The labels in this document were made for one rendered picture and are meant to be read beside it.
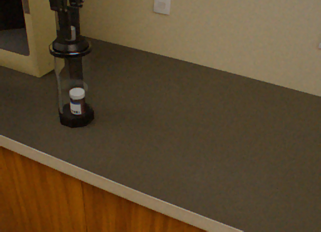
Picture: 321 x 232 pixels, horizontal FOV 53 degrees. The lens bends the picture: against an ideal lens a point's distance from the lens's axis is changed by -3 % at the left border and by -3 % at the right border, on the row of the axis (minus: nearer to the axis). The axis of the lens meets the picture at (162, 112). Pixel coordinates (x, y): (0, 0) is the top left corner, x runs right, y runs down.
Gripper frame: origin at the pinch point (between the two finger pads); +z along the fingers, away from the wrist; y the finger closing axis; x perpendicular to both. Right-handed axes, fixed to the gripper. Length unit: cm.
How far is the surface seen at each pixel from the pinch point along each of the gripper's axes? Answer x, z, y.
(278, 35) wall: 46, 11, -56
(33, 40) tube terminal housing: -25.8, 14.7, -13.1
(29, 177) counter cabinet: -8.8, 44.8, 13.9
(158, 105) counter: 17.8, 28.5, -18.3
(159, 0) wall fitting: 0, 7, -56
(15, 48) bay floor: -37.1, 20.9, -15.1
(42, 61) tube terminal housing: -25.4, 23.2, -15.4
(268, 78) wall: 46, 29, -56
